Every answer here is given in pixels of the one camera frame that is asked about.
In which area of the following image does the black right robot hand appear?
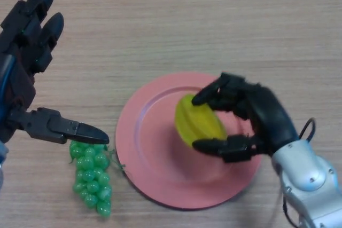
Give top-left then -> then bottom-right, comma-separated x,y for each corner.
191,72 -> 300,163

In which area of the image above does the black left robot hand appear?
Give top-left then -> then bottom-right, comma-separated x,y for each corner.
0,0 -> 110,146

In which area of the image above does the yellow starfruit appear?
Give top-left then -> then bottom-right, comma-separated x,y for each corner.
175,93 -> 228,148

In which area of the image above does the pink round plate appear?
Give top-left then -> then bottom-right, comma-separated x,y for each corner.
115,72 -> 262,211

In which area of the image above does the green grape bunch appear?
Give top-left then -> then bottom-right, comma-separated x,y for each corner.
68,141 -> 126,218

